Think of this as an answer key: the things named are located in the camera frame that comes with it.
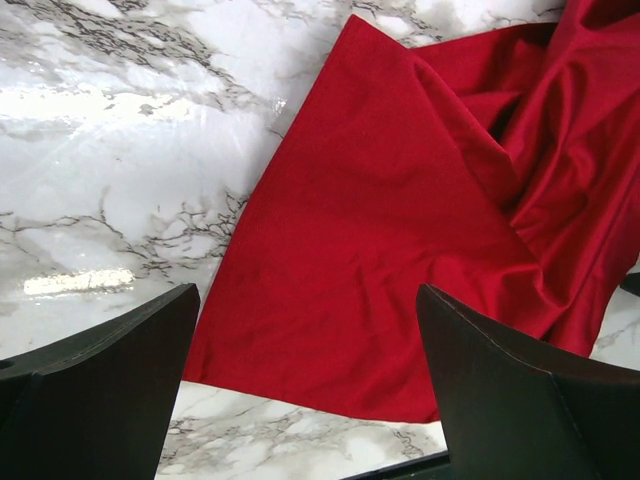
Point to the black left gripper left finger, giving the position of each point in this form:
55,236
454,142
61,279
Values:
97,404

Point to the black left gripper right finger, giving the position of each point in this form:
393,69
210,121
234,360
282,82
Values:
513,407

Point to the red cloth napkin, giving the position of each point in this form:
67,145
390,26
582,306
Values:
502,168

